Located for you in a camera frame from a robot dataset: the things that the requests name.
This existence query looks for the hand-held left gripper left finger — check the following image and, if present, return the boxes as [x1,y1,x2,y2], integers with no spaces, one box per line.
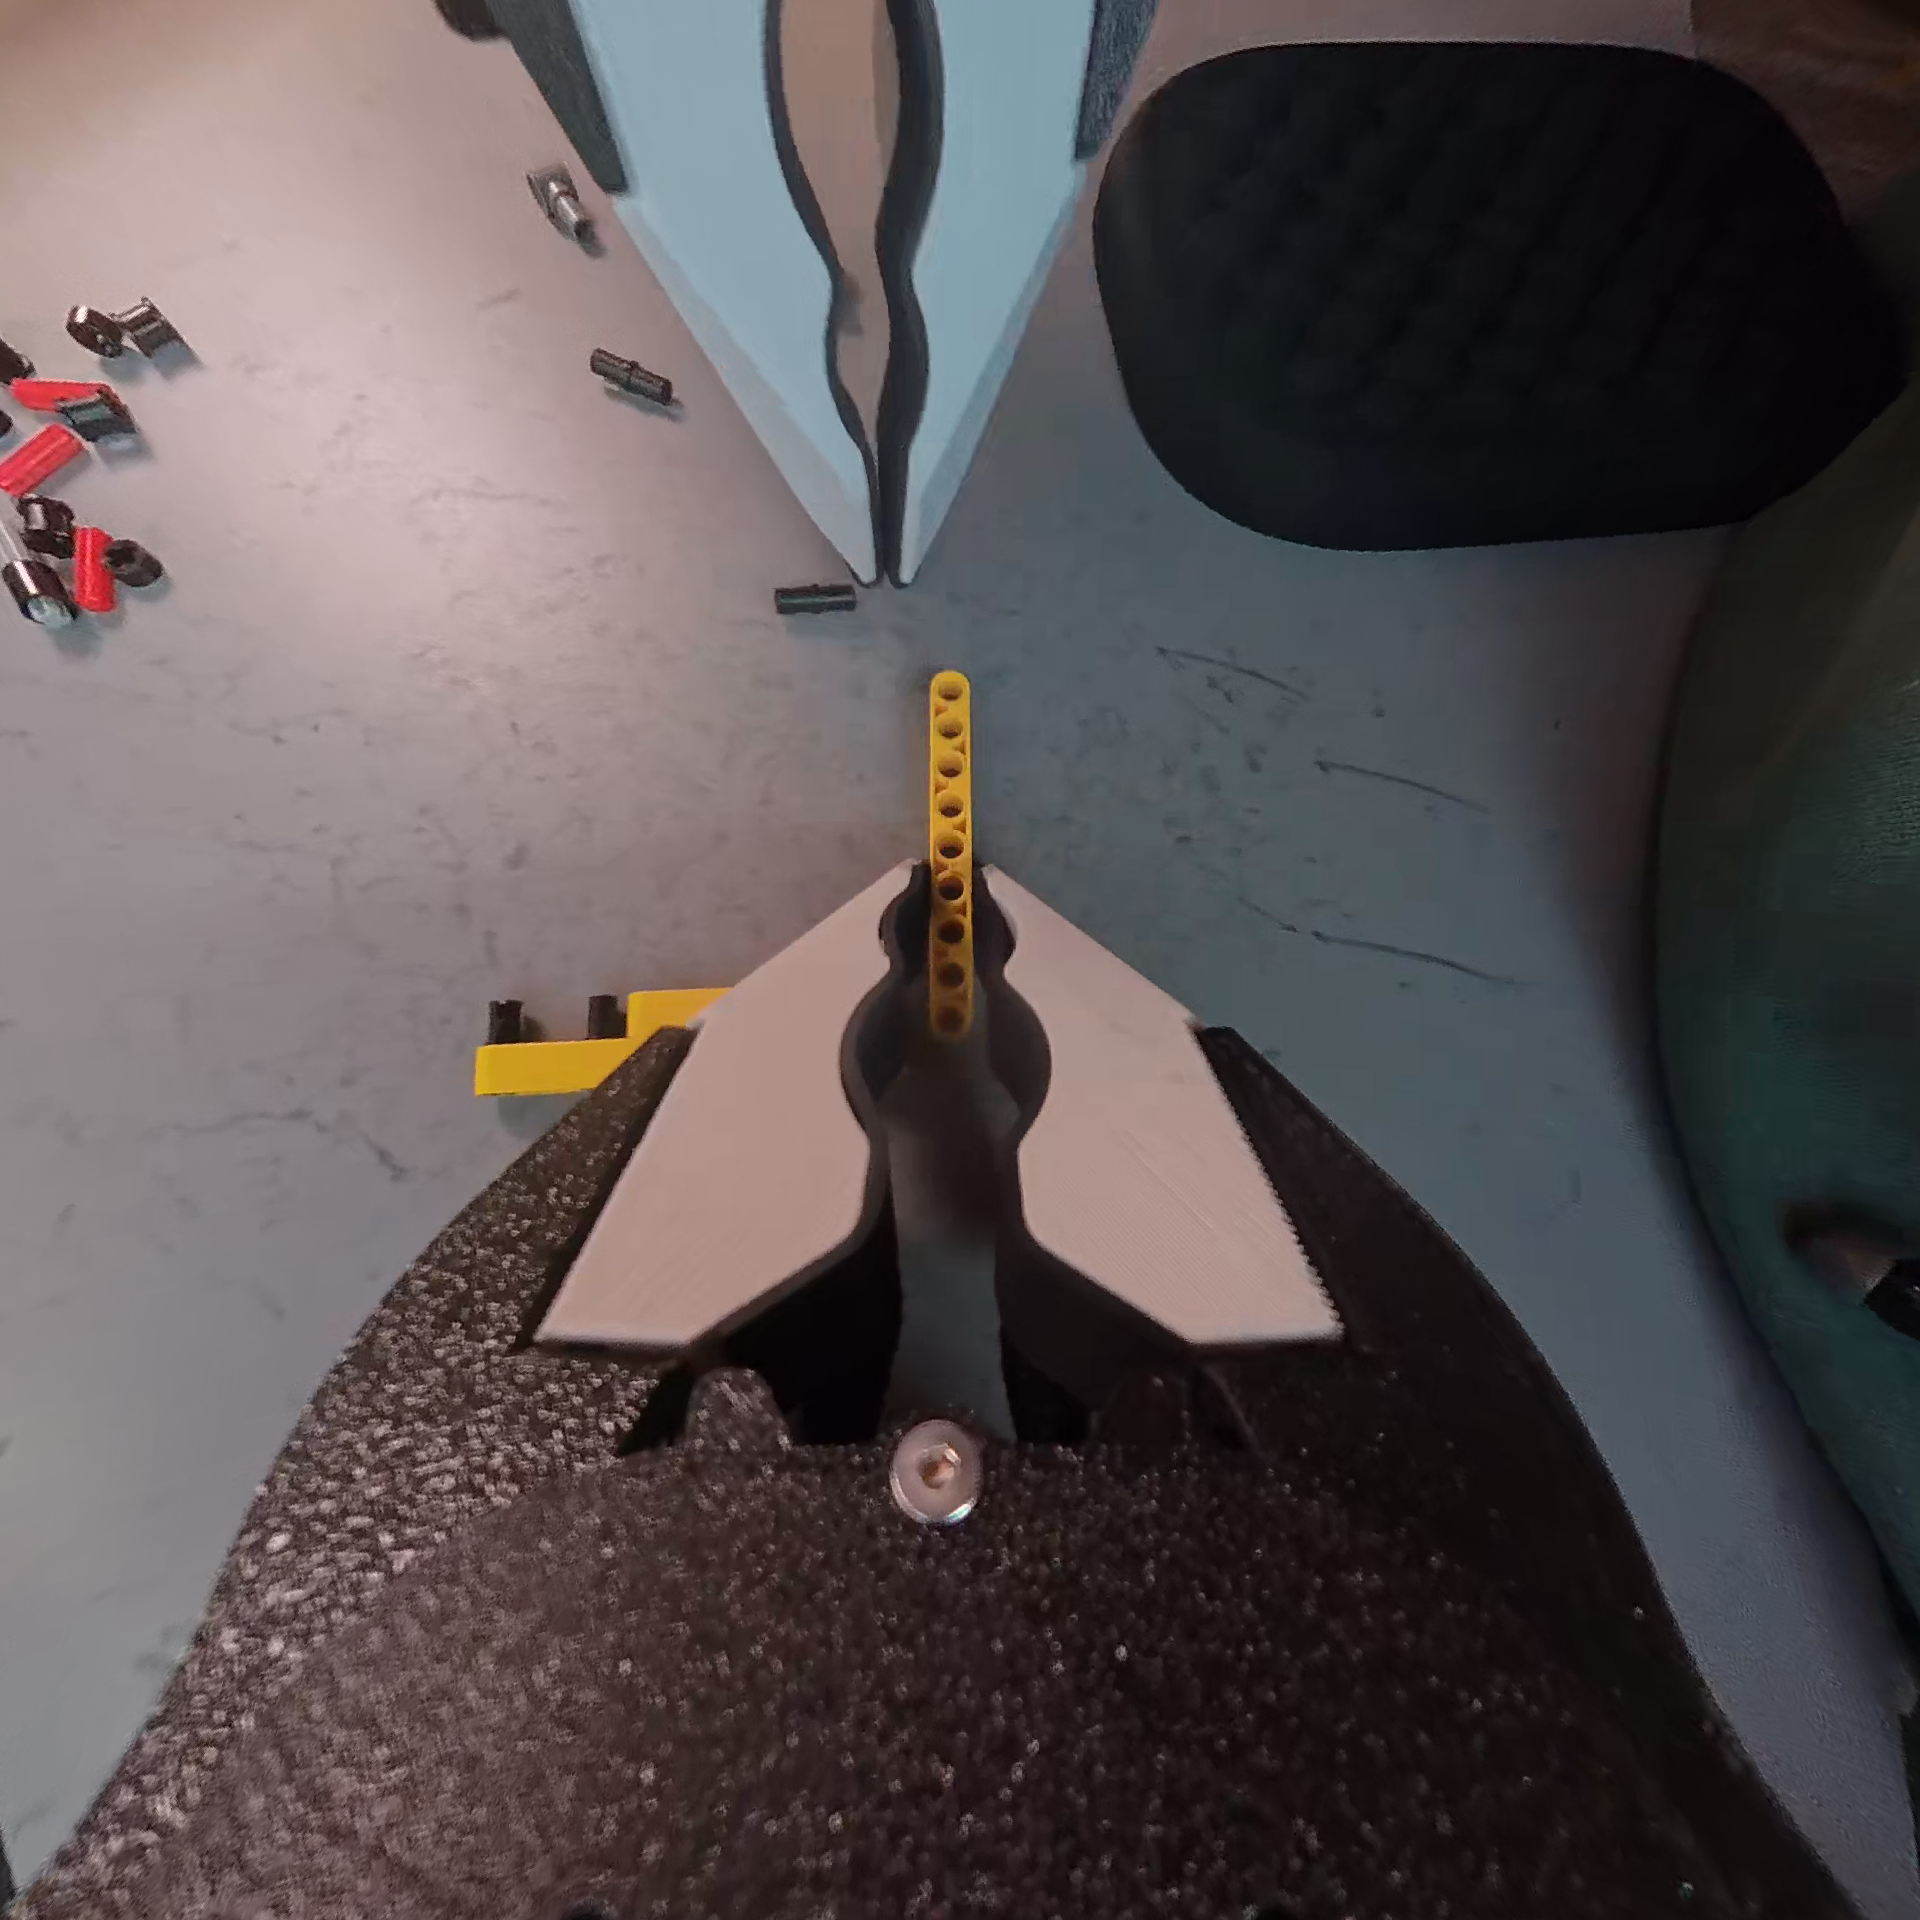
[531,861,920,1446]

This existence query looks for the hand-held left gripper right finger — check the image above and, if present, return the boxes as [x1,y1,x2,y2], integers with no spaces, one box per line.
[971,871,1341,1439]

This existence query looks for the long yellow lego beam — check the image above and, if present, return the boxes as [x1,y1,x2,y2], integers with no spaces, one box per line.
[476,1035,651,1106]
[927,668,980,1041]

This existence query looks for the black quilted cushion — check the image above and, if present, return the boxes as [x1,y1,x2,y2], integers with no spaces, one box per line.
[1091,41,1893,551]

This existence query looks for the pile of small lego pieces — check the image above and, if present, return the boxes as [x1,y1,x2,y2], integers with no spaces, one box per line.
[0,295,198,629]

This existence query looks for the black drawstring cord with toggle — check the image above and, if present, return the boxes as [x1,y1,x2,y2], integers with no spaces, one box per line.
[1786,1200,1920,1346]

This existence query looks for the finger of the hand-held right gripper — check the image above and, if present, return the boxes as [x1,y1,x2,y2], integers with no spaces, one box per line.
[575,0,880,589]
[882,0,1097,589]

